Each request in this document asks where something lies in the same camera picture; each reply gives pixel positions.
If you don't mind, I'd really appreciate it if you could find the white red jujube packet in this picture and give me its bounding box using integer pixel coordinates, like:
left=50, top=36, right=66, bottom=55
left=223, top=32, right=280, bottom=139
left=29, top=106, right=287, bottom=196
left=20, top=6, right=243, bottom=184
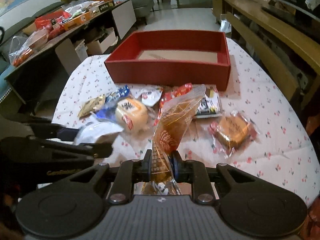
left=141, top=87, right=163, bottom=107

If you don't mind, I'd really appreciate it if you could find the orange clear snack bag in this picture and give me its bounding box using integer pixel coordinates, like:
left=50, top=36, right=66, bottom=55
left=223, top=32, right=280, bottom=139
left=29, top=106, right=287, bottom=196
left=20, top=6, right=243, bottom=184
left=142, top=85, right=206, bottom=196

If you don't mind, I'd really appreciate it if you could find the red snack bag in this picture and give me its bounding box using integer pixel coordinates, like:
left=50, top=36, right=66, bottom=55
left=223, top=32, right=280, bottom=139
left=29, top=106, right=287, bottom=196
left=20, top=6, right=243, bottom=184
left=155, top=83, right=193, bottom=123

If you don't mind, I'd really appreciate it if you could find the grey sofa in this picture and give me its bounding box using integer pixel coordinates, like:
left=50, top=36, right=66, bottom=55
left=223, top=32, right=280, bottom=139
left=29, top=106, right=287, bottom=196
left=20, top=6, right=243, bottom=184
left=131, top=0, right=154, bottom=25

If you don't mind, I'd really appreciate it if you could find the white green wafer packet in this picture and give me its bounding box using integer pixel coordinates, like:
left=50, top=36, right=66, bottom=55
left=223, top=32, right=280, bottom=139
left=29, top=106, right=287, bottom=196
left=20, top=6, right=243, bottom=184
left=194, top=85, right=222, bottom=119

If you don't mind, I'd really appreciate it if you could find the orange long box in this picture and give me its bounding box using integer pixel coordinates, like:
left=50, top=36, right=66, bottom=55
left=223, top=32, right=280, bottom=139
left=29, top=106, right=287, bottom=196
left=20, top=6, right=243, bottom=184
left=62, top=11, right=94, bottom=31

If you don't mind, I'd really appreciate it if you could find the square orange pastry packet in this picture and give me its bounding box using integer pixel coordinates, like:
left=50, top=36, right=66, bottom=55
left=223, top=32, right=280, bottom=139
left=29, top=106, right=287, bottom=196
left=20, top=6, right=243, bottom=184
left=208, top=110, right=259, bottom=159

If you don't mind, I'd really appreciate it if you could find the white storage box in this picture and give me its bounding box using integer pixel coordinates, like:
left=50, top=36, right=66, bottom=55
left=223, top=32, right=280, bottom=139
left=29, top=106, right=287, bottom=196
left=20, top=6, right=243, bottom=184
left=86, top=28, right=118, bottom=55

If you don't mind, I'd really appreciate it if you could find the wooden tv cabinet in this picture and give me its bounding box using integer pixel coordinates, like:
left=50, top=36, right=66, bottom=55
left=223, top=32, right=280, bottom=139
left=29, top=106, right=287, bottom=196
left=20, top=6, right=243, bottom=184
left=213, top=0, right=319, bottom=111

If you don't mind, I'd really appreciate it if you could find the blue white snack packet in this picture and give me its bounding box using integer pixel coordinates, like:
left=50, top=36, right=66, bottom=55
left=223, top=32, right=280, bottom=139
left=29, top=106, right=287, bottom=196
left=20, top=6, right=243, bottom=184
left=95, top=85, right=130, bottom=122

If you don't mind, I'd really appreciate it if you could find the red cardboard box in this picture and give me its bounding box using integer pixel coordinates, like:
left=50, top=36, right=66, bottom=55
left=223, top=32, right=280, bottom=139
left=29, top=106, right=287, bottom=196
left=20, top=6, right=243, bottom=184
left=105, top=30, right=231, bottom=91

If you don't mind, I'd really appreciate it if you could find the cluttered side table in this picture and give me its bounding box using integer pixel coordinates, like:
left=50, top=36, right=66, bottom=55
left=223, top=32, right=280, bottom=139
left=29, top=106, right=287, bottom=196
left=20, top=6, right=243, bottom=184
left=5, top=0, right=136, bottom=106

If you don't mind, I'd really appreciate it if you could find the brown small snack packet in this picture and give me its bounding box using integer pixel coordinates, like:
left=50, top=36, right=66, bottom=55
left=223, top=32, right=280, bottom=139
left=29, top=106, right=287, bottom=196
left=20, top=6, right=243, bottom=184
left=78, top=95, right=106, bottom=119

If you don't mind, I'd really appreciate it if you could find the round bun white label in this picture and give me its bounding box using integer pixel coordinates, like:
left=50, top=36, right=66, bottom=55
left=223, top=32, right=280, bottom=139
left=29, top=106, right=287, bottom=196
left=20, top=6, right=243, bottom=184
left=115, top=98, right=149, bottom=133

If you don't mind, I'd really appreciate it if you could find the cherry print tablecloth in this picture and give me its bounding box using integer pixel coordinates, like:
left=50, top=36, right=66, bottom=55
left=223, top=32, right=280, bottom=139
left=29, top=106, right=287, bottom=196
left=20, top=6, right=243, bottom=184
left=51, top=37, right=320, bottom=208

